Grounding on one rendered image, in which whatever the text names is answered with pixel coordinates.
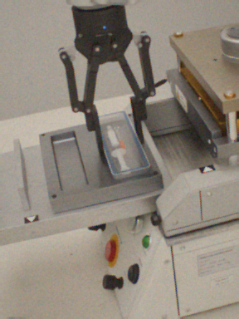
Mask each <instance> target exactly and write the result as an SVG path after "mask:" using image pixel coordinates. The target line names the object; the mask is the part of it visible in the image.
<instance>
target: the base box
mask: <svg viewBox="0 0 239 319"><path fill-rule="evenodd" d="M158 228H159V226H158ZM159 231H160V228H159ZM160 233H161V231H160ZM161 235H162V233H161ZM162 236H163V235H162ZM234 302H239V228H235V229H232V230H228V231H225V232H222V233H217V234H213V235H211V236H207V237H205V238H199V239H195V240H193V241H189V242H186V243H180V244H177V245H173V246H170V247H167V245H166V243H165V241H164V240H163V237H162V238H161V241H160V242H159V246H158V248H157V250H156V252H155V254H154V257H153V259H152V262H151V263H150V267H149V270H148V272H147V274H146V276H145V279H144V281H143V283H142V285H141V287H140V289H139V294H138V296H137V298H136V299H135V302H134V305H133V306H132V308H131V313H130V314H129V317H128V319H181V318H180V317H185V316H188V315H190V314H193V313H196V312H202V311H205V310H211V309H214V308H217V307H222V306H226V305H228V304H231V303H234Z"/></svg>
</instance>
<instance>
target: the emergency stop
mask: <svg viewBox="0 0 239 319"><path fill-rule="evenodd" d="M115 255H116V241H115V240H114V239H110V240H109V241H108V242H107V244H106V247H105V258H106V260H107V261H108V262H113V261H114V259H115Z"/></svg>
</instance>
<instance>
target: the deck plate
mask: <svg viewBox="0 0 239 319"><path fill-rule="evenodd" d="M151 138H152V140H153V142H154V144H155V146H156V147H157V149H158V151H159V153H160V155H161V157H162V160H163V162H164V164H165V166H166V168H167V170H168V172H169V173H170V175H171V179H172V181H174V180H176V179H177V177H178V176H179V175H180V174H182V173H184V172H188V171H191V170H195V169H199V168H202V167H205V166H209V165H212V164H213V165H216V164H222V163H226V162H228V158H224V159H214V158H213V157H212V156H211V154H210V153H209V150H208V149H207V147H206V146H205V144H204V143H203V142H202V139H201V138H200V136H199V134H198V133H197V131H196V130H195V129H194V128H192V129H186V130H179V131H176V132H173V133H169V134H166V135H160V136H152V137H151ZM159 228H160V231H161V233H162V235H163V240H164V241H165V243H166V245H167V247H170V246H173V245H177V244H180V243H186V242H189V241H193V240H195V239H199V238H205V237H207V236H211V235H213V234H217V233H222V232H225V231H228V230H232V229H235V228H239V218H236V219H233V220H230V221H226V222H224V223H218V224H213V225H210V226H206V227H202V228H196V229H194V230H190V231H187V232H184V233H179V234H174V235H172V236H168V237H167V236H165V234H164V233H163V228H162V226H161V224H160V223H159Z"/></svg>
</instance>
